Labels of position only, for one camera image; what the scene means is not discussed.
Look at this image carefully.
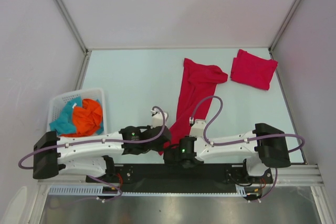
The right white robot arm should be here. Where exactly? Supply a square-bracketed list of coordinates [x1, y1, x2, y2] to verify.
[163, 120, 291, 183]

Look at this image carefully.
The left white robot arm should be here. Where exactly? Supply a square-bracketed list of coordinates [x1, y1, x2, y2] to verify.
[33, 126, 172, 182]

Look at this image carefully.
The orange t shirt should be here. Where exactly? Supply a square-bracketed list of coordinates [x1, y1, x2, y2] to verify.
[61, 99, 103, 137]

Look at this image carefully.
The teal t shirt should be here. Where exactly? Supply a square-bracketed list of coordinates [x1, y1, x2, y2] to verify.
[49, 97, 105, 135]

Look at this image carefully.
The white plastic laundry basket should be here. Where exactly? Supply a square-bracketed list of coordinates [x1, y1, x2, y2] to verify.
[46, 88, 108, 135]

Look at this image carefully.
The folded magenta t shirt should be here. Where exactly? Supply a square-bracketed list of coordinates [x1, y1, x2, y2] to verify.
[230, 49, 278, 91]

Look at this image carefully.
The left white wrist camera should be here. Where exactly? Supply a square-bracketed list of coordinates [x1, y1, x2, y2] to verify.
[151, 109, 169, 128]

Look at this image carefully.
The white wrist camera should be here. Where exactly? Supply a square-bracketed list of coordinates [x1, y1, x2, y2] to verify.
[151, 109, 169, 128]
[189, 118, 207, 137]

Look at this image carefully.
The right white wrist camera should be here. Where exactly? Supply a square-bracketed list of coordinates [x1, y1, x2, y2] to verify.
[189, 118, 207, 137]

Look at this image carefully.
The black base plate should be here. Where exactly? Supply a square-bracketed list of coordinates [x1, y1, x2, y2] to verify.
[99, 164, 274, 193]

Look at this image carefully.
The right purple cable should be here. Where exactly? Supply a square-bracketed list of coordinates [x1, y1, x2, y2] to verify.
[188, 95, 307, 202]

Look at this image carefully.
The purple cable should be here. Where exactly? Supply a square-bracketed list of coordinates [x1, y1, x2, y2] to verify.
[188, 95, 307, 202]
[17, 105, 166, 204]

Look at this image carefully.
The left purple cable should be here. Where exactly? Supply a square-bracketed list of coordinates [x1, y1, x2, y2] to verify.
[17, 105, 166, 204]

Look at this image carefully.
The grey slotted cable duct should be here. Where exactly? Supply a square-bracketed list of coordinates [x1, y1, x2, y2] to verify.
[48, 185, 259, 199]

